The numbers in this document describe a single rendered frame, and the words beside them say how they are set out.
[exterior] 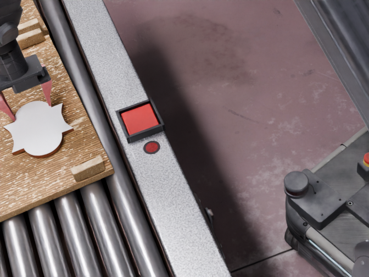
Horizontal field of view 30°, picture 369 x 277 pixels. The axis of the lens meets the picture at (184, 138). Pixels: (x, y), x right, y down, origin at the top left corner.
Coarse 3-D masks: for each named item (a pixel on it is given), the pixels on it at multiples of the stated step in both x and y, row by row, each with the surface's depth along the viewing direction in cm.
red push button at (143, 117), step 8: (128, 112) 132; (136, 112) 131; (144, 112) 131; (152, 112) 131; (128, 120) 130; (136, 120) 130; (144, 120) 130; (152, 120) 129; (128, 128) 129; (136, 128) 129; (144, 128) 129
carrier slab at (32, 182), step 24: (24, 48) 146; (48, 48) 145; (48, 72) 140; (24, 96) 137; (72, 96) 135; (0, 120) 133; (72, 120) 131; (0, 144) 130; (72, 144) 127; (96, 144) 127; (0, 168) 126; (24, 168) 125; (48, 168) 124; (0, 192) 122; (24, 192) 122; (48, 192) 121; (0, 216) 119
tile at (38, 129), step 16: (16, 112) 132; (32, 112) 132; (48, 112) 131; (16, 128) 130; (32, 128) 129; (48, 128) 129; (64, 128) 128; (16, 144) 127; (32, 144) 127; (48, 144) 126
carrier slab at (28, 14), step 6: (24, 0) 156; (30, 0) 156; (24, 6) 155; (30, 6) 155; (24, 12) 153; (30, 12) 153; (36, 12) 153; (24, 18) 152; (30, 18) 152; (42, 24) 150; (42, 30) 149
